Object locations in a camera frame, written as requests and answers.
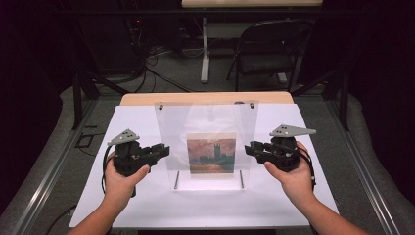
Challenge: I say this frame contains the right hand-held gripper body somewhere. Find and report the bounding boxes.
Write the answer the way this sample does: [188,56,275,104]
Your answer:
[260,123,317,173]

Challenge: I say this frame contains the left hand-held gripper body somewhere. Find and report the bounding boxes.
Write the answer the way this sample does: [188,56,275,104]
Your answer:
[107,128,155,178]

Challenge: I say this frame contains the clear acrylic photo frame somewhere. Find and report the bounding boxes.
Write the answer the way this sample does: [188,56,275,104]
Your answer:
[154,100,259,192]

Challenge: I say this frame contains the painting print photo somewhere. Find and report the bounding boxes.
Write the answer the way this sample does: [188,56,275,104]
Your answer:
[185,131,238,179]

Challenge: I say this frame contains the person's left hand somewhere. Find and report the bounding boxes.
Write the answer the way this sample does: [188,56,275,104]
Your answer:
[103,151,151,204]

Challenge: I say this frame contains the person's right hand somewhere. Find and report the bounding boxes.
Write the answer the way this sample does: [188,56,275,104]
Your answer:
[263,140,317,211]

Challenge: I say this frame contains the white table cover board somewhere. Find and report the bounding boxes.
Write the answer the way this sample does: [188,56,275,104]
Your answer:
[69,103,341,229]

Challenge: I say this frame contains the light wooden table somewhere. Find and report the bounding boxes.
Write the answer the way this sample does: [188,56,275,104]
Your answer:
[119,91,295,107]

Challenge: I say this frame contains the black metal stand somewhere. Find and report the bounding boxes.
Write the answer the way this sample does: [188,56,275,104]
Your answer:
[291,69,350,132]
[71,70,130,131]

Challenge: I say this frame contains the black folding chair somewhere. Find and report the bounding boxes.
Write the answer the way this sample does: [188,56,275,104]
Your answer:
[226,19,314,93]

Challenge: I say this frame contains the white-legged desk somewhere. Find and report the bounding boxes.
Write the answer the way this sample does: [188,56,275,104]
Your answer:
[181,0,323,84]

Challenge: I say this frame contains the dark equipment with red light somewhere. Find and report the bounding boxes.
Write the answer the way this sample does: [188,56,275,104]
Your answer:
[125,15,149,67]

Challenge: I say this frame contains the black horizontal bar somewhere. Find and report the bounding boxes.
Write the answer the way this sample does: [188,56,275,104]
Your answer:
[58,8,360,16]

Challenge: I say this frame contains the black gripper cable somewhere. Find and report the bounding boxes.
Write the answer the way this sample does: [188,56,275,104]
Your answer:
[101,145,115,196]
[294,147,318,193]

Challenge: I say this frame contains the bundle of floor cables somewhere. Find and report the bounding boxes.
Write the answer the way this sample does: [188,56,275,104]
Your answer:
[129,45,194,94]

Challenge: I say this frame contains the aluminium floor rail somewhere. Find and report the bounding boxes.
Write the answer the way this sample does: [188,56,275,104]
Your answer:
[326,97,403,235]
[11,97,99,235]

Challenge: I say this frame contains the black floor cable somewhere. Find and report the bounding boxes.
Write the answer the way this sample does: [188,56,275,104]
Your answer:
[43,204,78,235]

